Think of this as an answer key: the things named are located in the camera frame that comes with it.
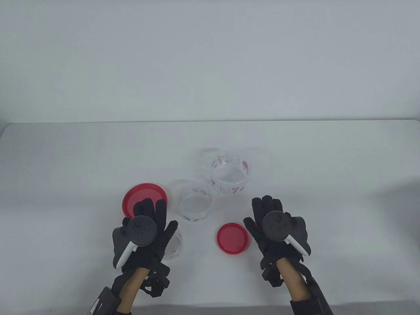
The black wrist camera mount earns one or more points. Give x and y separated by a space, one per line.
160 282
270 272

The large red container lid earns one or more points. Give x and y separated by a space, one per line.
144 193

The plain black forearm box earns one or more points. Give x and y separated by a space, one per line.
320 298

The person's left hand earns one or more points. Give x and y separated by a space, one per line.
163 226

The small red container lid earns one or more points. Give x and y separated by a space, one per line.
233 238

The black forearm box white label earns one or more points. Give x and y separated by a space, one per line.
103 303

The black white hand controller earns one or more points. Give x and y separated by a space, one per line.
141 229
275 226

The person's left forearm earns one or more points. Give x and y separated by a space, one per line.
131 288

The large clear printed food container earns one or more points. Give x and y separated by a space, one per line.
226 189

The person's right forearm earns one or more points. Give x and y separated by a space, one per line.
293 282

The person's right hand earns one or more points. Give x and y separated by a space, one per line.
256 238

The small clear printed food container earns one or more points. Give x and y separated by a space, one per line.
175 246

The medium clear printed food container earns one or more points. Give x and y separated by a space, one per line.
200 192

